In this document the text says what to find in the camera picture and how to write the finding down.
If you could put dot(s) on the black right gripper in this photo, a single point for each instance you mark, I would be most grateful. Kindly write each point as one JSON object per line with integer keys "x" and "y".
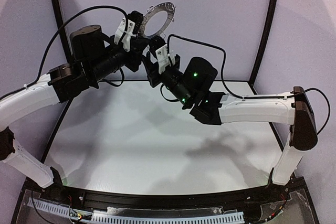
{"x": 157, "y": 69}

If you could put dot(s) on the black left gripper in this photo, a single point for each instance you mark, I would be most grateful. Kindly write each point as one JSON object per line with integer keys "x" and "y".
{"x": 137, "y": 46}

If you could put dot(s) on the perforated metal key ring disc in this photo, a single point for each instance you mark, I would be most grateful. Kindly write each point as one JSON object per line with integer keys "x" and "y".
{"x": 157, "y": 19}

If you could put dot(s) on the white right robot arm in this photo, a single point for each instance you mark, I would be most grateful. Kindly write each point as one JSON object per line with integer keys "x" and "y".
{"x": 192, "y": 89}

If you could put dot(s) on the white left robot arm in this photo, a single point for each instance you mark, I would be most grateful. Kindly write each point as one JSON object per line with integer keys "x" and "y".
{"x": 95, "y": 56}

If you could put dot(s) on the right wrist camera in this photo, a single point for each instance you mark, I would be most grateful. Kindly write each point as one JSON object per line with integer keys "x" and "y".
{"x": 162, "y": 55}

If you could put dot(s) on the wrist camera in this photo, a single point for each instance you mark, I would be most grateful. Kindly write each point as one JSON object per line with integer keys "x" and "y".
{"x": 127, "y": 29}
{"x": 162, "y": 55}

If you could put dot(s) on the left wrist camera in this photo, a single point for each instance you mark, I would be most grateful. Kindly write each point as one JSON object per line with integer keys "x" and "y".
{"x": 127, "y": 29}

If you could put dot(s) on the left black frame post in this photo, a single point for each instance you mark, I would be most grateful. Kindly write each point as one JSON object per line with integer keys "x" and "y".
{"x": 59, "y": 22}

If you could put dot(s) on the black frame post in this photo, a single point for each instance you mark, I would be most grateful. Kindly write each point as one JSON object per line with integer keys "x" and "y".
{"x": 59, "y": 22}
{"x": 263, "y": 41}

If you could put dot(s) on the right black frame post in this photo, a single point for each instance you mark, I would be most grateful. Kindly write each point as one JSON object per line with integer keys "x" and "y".
{"x": 263, "y": 41}

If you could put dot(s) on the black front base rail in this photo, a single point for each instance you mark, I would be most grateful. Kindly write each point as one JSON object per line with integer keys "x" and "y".
{"x": 248, "y": 200}

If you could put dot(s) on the white slotted cable duct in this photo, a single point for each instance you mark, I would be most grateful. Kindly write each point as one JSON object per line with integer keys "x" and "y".
{"x": 126, "y": 215}

